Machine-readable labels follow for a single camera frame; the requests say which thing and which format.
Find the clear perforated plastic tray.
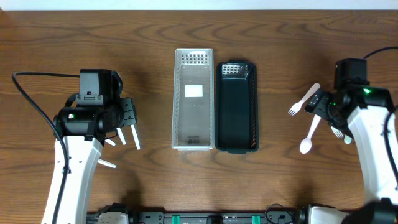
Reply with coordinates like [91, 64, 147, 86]
[172, 48, 215, 151]

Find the left black cable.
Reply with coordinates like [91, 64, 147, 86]
[11, 71, 80, 224]

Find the white plastic spoon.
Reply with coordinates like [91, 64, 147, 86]
[131, 125, 141, 150]
[116, 128, 126, 145]
[300, 115, 321, 154]
[98, 159, 116, 169]
[105, 139, 116, 146]

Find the black perforated plastic tray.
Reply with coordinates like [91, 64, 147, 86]
[215, 60, 260, 154]

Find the white plastic fork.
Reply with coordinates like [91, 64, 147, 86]
[330, 126, 344, 138]
[343, 135, 352, 144]
[288, 83, 320, 116]

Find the black mounting rail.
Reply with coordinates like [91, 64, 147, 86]
[86, 203, 308, 224]

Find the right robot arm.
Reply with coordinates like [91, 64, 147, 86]
[293, 58, 397, 223]

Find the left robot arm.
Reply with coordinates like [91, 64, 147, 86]
[42, 69, 137, 223]

